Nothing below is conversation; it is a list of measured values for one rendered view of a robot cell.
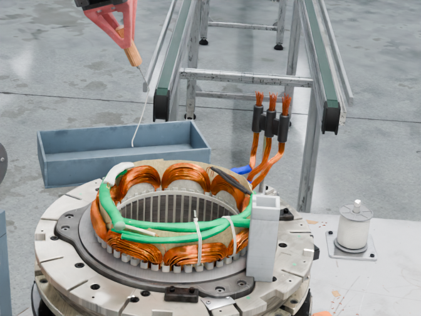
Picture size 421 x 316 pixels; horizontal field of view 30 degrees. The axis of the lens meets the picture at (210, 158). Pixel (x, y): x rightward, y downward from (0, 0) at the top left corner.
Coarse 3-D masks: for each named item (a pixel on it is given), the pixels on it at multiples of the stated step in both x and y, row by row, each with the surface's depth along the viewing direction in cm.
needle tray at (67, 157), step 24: (192, 120) 127; (48, 144) 122; (72, 144) 123; (96, 144) 124; (120, 144) 125; (144, 144) 126; (168, 144) 128; (192, 144) 127; (48, 168) 112; (72, 168) 113; (96, 168) 114
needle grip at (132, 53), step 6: (120, 30) 109; (120, 36) 110; (132, 42) 111; (126, 48) 111; (132, 48) 111; (126, 54) 111; (132, 54) 111; (138, 54) 112; (132, 60) 111; (138, 60) 112
